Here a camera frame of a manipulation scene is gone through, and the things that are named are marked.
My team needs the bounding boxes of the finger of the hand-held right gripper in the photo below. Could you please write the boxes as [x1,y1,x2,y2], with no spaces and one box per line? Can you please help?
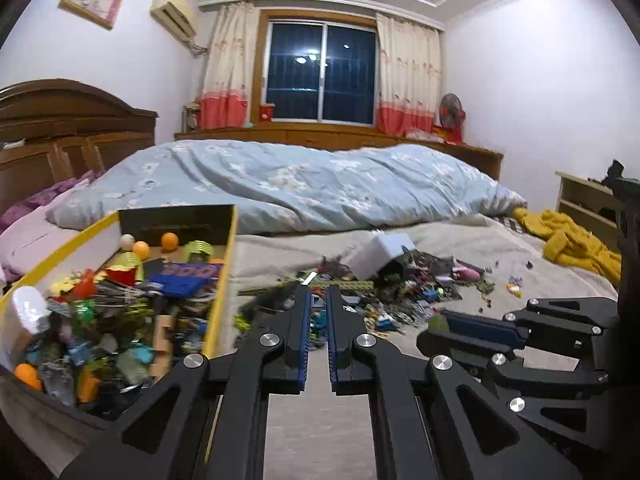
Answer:
[416,329,617,457]
[440,297,621,350]

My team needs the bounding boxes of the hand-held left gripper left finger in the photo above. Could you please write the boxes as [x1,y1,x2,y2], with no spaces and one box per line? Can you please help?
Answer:
[60,285,314,480]

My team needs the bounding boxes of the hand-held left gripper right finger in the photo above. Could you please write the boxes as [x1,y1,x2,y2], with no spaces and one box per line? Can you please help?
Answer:
[326,285,583,480]

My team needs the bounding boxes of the pile of toy bricks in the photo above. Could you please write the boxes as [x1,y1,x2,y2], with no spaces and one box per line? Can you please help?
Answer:
[235,255,526,348]

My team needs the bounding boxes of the yellow cardboard box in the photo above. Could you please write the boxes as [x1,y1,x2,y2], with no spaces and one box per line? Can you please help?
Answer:
[0,204,239,433]

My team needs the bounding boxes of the yellow garment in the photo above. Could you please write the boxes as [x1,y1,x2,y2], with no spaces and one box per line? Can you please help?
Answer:
[512,207,623,288]

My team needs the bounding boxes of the beige fleece blanket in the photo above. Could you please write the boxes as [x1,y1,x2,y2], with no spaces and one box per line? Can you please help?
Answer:
[231,214,621,480]

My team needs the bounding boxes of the light wooden nightstand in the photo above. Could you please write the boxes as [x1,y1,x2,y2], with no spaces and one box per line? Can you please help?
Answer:
[555,171,623,252]

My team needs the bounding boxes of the grey plastic box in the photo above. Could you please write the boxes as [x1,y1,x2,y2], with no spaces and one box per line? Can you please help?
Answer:
[350,232,417,281]

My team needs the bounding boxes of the blue plate with pink print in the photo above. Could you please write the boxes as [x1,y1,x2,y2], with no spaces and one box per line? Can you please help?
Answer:
[147,262,221,297]

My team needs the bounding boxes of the light blue floral duvet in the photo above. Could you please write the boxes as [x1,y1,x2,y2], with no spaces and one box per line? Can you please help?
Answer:
[45,139,528,236]

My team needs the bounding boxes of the heap of assorted toys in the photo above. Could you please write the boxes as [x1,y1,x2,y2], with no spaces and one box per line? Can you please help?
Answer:
[12,240,223,411]

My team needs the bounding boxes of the red and white packages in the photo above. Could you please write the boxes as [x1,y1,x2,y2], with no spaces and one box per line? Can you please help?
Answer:
[405,127,463,145]

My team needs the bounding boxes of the red standing fan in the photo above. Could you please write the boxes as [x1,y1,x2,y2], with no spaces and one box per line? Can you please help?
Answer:
[439,92,467,143]

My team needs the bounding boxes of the cream and red curtain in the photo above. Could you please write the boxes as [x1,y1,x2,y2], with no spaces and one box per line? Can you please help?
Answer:
[200,2,258,130]
[376,12,443,136]

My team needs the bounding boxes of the white plastic toy piece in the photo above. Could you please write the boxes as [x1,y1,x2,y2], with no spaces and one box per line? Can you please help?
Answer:
[12,286,51,334]

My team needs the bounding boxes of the pink pillow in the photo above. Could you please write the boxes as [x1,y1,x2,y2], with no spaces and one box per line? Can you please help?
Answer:
[0,190,121,282]

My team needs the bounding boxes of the purple cloth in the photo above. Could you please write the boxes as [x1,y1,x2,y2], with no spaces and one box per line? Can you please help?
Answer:
[0,170,106,233]

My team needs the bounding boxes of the wooden headboard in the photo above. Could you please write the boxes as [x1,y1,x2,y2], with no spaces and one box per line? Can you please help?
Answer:
[0,79,159,216]

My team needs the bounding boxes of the window with wooden frame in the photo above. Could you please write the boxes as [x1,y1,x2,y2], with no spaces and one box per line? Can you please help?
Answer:
[256,9,381,128]

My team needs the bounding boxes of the wall air conditioner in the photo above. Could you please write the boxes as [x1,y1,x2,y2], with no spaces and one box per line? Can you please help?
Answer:
[150,0,197,38]

